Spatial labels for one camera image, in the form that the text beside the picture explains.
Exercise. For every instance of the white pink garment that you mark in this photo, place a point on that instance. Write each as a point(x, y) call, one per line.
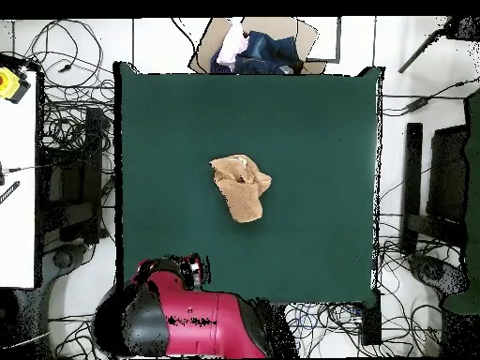
point(230, 45)

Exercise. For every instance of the black power strip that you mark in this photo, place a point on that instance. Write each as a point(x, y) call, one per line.
point(371, 322)

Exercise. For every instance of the blue jeans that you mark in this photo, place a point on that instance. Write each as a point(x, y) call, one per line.
point(270, 52)

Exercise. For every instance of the dark green tablecloth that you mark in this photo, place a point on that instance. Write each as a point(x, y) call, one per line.
point(300, 150)

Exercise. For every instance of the white desk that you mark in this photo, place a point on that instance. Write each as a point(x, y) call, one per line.
point(17, 225)

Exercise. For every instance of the grey round base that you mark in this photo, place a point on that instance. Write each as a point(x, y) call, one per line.
point(63, 258)

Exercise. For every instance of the purple dotted garment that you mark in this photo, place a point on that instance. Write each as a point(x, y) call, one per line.
point(217, 65)

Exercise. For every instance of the dark round base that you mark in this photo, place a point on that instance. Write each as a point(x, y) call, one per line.
point(431, 272)

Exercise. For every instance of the black equipment stand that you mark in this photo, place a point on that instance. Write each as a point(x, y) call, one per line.
point(93, 150)

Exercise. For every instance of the tan terry towel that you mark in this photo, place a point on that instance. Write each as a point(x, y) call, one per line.
point(243, 198)

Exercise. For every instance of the cardboard box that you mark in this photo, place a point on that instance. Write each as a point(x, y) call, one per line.
point(300, 33)

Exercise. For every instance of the yellow emergency stop button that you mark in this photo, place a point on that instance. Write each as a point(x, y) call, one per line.
point(9, 84)

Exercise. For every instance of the white board grey frame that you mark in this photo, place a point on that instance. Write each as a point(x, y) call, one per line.
point(326, 37)

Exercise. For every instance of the black tripod leg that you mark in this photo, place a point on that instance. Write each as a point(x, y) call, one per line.
point(420, 52)

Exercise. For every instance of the black slotted strip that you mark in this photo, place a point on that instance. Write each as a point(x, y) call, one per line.
point(9, 192)

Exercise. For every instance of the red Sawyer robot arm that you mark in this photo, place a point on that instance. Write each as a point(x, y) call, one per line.
point(195, 318)

